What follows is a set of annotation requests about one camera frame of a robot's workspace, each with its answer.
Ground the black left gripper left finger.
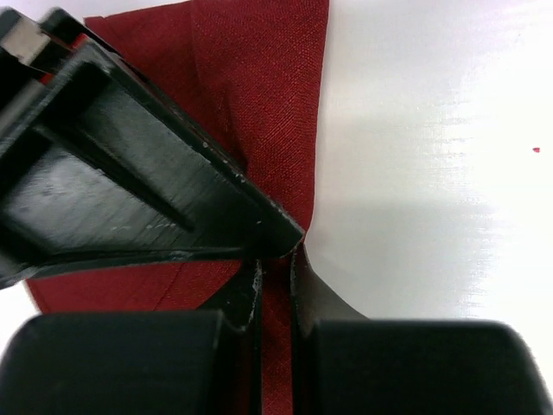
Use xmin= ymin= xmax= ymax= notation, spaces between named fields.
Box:
xmin=1 ymin=261 xmax=263 ymax=414

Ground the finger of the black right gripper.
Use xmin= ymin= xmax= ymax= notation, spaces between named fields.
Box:
xmin=1 ymin=8 xmax=304 ymax=288

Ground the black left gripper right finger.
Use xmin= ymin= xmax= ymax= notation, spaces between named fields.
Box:
xmin=290 ymin=246 xmax=552 ymax=414

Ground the dark red cloth napkin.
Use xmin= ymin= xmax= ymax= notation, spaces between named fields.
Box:
xmin=25 ymin=0 xmax=334 ymax=415

